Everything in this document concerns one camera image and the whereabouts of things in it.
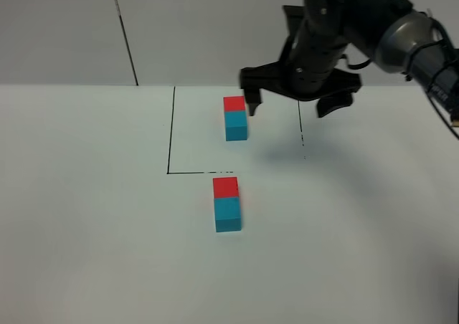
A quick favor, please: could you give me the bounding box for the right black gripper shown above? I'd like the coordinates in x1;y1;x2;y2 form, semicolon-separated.
239;5;361;118

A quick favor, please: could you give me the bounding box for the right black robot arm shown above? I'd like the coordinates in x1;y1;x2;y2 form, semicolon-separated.
240;0;458;135

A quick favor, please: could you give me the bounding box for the red template block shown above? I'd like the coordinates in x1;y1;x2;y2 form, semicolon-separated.
223;96;246;113

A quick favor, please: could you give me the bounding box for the blue template block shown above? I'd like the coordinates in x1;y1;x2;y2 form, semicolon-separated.
224;111;248;141

